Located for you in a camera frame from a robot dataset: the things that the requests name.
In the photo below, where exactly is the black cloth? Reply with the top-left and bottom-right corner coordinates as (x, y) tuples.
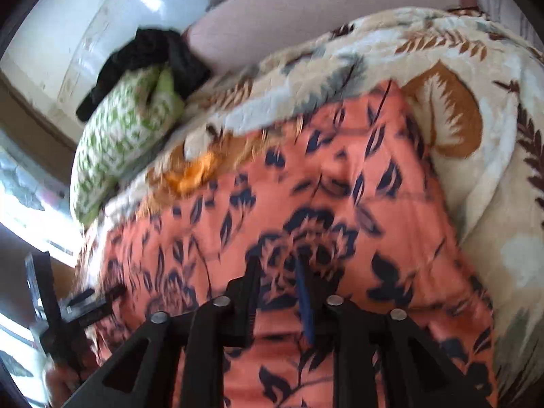
(75, 28), (213, 122)

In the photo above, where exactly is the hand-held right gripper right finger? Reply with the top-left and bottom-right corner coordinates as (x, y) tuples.
(296, 256), (448, 408)

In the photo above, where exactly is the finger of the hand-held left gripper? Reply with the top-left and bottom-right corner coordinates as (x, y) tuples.
(62, 284), (128, 329)

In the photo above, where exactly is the brown wooden window frame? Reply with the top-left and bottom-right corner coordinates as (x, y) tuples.
(0, 70), (81, 183)

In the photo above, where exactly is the cream leaf print blanket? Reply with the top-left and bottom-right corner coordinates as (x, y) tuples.
(76, 6), (544, 408)

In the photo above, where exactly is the pink bolster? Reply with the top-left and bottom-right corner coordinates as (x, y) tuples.
(185, 0), (483, 81)

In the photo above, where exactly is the orange floral garment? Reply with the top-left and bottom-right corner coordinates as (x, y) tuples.
(81, 79), (500, 408)

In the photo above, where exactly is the person's left forearm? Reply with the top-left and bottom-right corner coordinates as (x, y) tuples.
(44, 363), (88, 408)

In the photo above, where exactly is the green checked pillow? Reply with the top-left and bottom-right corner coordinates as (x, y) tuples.
(70, 66), (186, 226)

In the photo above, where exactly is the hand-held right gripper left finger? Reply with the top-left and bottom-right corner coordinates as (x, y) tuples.
(64, 256), (261, 408)

